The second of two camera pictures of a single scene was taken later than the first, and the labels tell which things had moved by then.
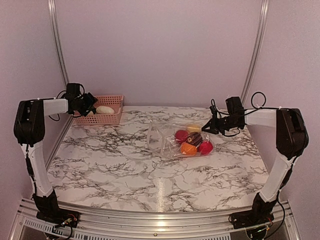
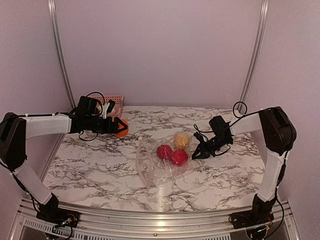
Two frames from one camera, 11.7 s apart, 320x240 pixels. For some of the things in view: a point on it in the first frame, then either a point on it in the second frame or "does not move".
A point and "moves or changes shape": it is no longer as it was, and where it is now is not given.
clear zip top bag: [183, 139] moves or changes shape
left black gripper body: [83, 105] to [91, 125]
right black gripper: [213, 127] to [203, 148]
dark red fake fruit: [181, 136] to [164, 152]
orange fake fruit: [188, 149] to [124, 133]
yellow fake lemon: [193, 128] to [182, 140]
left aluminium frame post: [52, 11] does not move
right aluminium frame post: [259, 38] does not move
